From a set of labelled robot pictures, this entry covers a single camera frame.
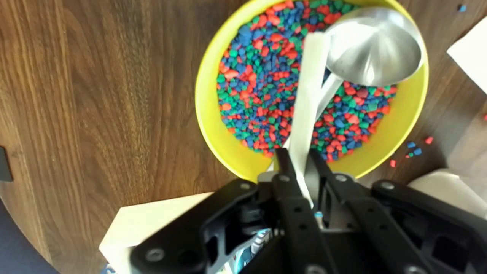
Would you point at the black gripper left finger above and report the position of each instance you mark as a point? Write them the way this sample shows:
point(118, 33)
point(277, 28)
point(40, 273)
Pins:
point(303, 241)

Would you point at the metal measuring scoop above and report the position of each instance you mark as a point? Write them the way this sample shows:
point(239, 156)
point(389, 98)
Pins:
point(372, 46)

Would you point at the light wooden box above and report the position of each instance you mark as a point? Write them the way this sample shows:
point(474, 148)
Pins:
point(133, 224)

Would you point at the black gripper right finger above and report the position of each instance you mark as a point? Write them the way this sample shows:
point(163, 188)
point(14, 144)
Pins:
point(360, 235)

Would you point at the white paper napkin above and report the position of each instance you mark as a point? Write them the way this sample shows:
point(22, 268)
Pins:
point(471, 54)

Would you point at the colourful cereal pieces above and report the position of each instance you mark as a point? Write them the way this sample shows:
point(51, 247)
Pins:
point(258, 81)

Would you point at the round dark wooden table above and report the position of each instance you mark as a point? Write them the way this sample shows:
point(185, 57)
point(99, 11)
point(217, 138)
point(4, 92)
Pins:
point(96, 113)

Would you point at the white plastic spoon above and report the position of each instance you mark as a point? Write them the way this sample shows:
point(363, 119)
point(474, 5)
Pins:
point(308, 98)

